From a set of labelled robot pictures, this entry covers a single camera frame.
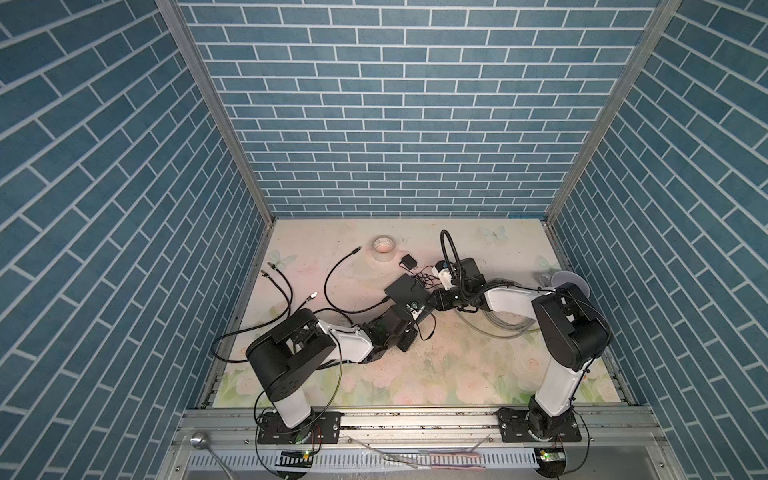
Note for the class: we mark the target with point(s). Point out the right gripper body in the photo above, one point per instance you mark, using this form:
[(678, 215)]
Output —
[(447, 301)]

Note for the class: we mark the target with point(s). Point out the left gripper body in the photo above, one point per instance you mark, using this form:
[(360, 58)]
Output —
[(404, 339)]

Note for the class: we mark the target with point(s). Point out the black network switch box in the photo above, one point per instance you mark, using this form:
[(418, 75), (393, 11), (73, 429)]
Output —
[(407, 292)]

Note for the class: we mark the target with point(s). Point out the black power adapter with cord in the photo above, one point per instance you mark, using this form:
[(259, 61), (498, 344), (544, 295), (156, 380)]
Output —
[(422, 275)]

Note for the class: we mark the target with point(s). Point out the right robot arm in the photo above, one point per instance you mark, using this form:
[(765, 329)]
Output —
[(574, 331)]

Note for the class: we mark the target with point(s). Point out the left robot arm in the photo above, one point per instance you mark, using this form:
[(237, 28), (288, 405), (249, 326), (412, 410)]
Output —
[(285, 357)]

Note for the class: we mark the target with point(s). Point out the clear tape roll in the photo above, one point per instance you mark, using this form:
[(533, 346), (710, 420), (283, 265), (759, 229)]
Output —
[(383, 249)]

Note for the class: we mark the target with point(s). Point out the lavender ceramic mug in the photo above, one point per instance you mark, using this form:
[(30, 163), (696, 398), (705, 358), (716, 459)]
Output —
[(560, 278)]

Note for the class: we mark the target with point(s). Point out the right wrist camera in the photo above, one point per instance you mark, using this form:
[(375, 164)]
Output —
[(442, 270)]

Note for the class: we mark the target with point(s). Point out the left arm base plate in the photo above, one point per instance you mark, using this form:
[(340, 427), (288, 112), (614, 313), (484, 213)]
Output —
[(321, 428)]

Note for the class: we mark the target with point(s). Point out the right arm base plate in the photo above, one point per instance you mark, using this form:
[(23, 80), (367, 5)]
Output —
[(521, 425)]

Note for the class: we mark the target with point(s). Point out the aluminium mounting rail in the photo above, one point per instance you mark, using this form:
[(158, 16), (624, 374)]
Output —
[(599, 442)]

